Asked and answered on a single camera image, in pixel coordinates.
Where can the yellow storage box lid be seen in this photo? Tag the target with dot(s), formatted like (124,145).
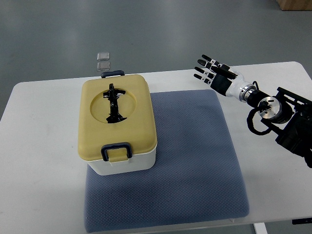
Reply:
(116,121)

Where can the black object at table edge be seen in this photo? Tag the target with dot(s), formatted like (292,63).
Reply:
(302,221)

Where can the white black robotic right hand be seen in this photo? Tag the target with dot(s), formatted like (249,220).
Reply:
(221,77)

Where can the upper grey floor plate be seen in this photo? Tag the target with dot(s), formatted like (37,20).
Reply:
(103,56)

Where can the cardboard box corner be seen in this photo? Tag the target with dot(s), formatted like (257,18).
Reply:
(295,5)

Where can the white storage box base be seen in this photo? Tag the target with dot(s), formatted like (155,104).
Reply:
(120,163)

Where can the blue grey fabric mat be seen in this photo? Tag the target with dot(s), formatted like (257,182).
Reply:
(196,176)

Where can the white table leg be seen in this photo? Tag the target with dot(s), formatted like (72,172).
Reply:
(260,228)

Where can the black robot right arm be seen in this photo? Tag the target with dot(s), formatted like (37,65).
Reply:
(287,114)

